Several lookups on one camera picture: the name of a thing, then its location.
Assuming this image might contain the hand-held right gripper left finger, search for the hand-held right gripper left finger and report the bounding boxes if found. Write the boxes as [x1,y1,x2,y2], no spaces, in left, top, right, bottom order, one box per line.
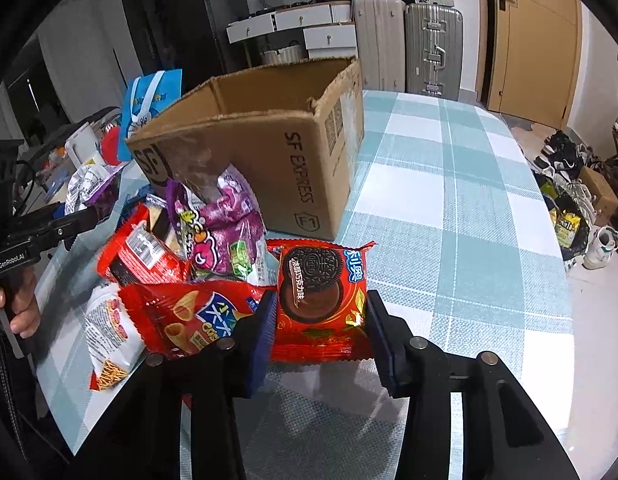
[81,290,280,480]

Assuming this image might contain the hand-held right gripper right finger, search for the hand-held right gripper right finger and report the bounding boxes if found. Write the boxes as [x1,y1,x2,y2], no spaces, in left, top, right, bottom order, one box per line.
[365,290,581,480]

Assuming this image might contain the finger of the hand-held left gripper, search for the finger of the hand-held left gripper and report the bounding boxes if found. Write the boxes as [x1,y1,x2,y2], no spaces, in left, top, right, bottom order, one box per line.
[38,204,114,253]

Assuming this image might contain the silver purple snack packet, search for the silver purple snack packet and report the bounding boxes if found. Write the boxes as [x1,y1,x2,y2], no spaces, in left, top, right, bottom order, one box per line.
[65,164,127,223]

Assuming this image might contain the red cookie packet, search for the red cookie packet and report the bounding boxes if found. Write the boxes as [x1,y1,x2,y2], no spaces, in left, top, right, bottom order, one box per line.
[265,239,377,365]

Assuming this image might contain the purple candy bag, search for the purple candy bag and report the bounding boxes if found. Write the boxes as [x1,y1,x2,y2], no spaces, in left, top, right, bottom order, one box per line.
[165,164,267,288]

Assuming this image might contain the brown cardboard box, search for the brown cardboard box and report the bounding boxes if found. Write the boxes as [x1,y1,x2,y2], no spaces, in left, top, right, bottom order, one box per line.
[125,57,366,242]

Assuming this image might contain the person's left hand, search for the person's left hand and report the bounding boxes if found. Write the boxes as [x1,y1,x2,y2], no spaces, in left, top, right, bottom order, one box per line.
[0,270,40,339]

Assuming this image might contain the red barcode snack packet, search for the red barcode snack packet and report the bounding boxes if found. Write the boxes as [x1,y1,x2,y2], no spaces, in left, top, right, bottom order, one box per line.
[96,202,192,286]

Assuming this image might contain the white plastic jug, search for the white plastic jug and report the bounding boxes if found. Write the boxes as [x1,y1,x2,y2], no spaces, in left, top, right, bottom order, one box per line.
[64,122,102,166]

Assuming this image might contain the red plastic object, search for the red plastic object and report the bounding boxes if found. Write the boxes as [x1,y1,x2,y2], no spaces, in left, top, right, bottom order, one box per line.
[100,122,132,163]

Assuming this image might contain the red corn cone snack bag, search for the red corn cone snack bag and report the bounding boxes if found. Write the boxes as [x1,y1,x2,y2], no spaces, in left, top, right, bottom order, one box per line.
[118,282,270,361]

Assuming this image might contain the white stick snack bag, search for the white stick snack bag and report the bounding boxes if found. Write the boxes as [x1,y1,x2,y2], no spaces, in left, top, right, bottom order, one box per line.
[84,280,144,392]

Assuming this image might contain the blue cartoon gift bag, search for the blue cartoon gift bag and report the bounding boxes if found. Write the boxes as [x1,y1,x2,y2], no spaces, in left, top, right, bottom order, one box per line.
[120,69,184,161]

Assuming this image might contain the teal checked tablecloth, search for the teal checked tablecloth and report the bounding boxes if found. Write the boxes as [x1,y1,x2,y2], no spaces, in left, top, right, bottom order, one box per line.
[34,90,575,480]

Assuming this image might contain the person's dark clothing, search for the person's dark clothing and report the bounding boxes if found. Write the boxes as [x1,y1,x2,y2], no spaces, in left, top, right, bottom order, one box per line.
[0,310,74,480]

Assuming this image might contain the yellow black bag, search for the yellow black bag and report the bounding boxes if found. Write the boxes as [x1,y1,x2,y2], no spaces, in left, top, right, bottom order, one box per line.
[554,205,590,261]

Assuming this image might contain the black refrigerator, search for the black refrigerator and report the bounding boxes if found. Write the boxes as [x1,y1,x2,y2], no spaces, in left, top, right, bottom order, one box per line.
[114,0,250,111]

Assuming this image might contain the white sneaker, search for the white sneaker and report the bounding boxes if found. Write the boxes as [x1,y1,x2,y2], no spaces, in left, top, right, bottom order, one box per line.
[584,225,618,268]

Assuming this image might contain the pile of shoes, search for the pile of shoes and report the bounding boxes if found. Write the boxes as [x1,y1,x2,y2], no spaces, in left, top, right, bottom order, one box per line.
[532,130,605,196]

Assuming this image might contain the white woven basket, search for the white woven basket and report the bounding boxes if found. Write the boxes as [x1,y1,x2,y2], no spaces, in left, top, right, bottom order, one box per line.
[261,45,307,66]

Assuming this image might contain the small cardboard box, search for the small cardboard box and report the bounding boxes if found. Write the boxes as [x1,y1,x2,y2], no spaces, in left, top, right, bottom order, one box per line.
[579,165,618,228]

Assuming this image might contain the silver suitcase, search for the silver suitcase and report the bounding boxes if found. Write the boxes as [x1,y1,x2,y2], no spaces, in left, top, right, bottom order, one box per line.
[405,2,464,101]

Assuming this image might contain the beige suitcase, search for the beige suitcase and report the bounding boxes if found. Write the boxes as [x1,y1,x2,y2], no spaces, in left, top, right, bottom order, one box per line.
[353,0,407,93]

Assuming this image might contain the white drawer cabinet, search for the white drawer cabinet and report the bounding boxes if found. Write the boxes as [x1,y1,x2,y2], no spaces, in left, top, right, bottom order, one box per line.
[226,2,359,61]

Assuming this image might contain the wooden door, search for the wooden door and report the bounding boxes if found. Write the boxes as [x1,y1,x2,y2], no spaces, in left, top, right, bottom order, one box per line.
[482,0,582,131]

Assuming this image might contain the black cable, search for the black cable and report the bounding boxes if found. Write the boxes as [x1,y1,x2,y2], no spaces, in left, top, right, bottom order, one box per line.
[16,160,54,211]

